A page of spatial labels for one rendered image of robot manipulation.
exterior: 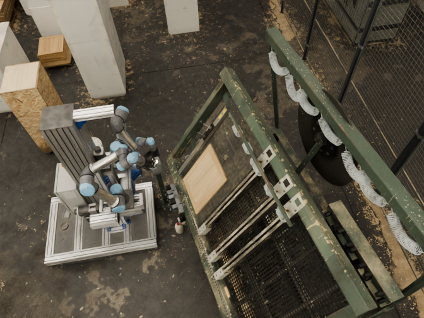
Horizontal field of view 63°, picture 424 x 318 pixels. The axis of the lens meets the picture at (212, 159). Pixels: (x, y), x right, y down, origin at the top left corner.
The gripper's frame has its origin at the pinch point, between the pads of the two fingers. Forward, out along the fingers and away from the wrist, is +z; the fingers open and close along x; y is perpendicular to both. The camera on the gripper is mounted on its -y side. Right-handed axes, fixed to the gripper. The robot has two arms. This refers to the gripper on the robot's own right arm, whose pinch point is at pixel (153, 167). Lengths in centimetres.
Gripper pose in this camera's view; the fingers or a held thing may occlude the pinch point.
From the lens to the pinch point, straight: 301.3
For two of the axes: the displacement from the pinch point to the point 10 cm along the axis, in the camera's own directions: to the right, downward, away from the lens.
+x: -0.8, -9.5, 2.9
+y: 9.1, -1.9, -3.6
